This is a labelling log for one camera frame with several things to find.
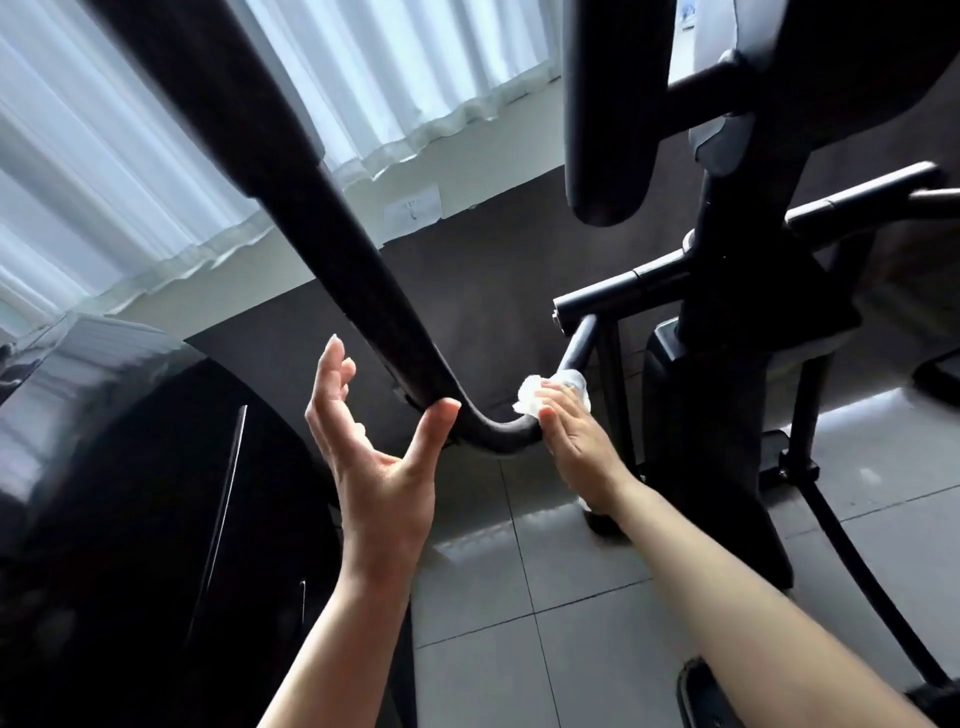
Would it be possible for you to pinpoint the person's right hand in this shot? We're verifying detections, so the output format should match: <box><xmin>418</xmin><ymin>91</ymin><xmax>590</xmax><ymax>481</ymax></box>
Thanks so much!
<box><xmin>535</xmin><ymin>379</ymin><xmax>647</xmax><ymax>519</ymax></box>

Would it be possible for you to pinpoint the person's left hand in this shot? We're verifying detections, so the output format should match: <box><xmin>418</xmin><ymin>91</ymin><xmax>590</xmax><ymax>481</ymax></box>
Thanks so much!
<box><xmin>304</xmin><ymin>334</ymin><xmax>464</xmax><ymax>579</ymax></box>

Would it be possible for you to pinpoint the white wet wipe sheet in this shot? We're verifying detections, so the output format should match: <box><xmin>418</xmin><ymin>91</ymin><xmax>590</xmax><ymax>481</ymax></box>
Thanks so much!
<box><xmin>513</xmin><ymin>369</ymin><xmax>594</xmax><ymax>422</ymax></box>

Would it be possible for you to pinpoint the black elliptical machine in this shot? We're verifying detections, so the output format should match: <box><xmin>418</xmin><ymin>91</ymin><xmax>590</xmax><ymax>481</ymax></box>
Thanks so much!
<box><xmin>82</xmin><ymin>0</ymin><xmax>960</xmax><ymax>728</ymax></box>

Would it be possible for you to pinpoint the person's right forearm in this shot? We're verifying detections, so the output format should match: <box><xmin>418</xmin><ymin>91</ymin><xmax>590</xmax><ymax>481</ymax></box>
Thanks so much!
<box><xmin>600</xmin><ymin>477</ymin><xmax>935</xmax><ymax>728</ymax></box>

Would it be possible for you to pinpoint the glossy black treadmill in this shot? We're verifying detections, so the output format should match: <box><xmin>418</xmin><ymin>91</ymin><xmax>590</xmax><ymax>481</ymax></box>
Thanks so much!
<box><xmin>0</xmin><ymin>312</ymin><xmax>419</xmax><ymax>728</ymax></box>

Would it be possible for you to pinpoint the white flat paper sheet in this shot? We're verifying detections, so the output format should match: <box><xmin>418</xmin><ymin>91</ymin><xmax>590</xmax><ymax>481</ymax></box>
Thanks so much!
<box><xmin>382</xmin><ymin>184</ymin><xmax>446</xmax><ymax>242</ymax></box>

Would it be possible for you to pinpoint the white curtain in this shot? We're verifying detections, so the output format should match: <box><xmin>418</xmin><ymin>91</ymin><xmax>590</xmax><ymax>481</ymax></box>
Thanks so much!
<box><xmin>0</xmin><ymin>0</ymin><xmax>564</xmax><ymax>339</ymax></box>

